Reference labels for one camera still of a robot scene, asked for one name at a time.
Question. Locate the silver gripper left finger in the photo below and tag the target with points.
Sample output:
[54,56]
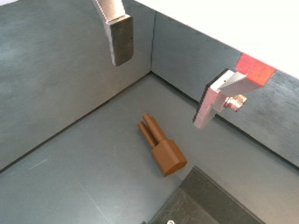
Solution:
[119,29]

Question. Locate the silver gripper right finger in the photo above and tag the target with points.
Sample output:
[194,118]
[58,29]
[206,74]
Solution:
[225,94]

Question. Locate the brown three prong object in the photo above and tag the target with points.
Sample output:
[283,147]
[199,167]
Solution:
[166,151]

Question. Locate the black curved fixture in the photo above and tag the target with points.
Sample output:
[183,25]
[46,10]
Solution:
[202,202]

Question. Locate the red shape-hole block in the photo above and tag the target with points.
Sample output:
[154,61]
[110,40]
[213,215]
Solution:
[257,70]

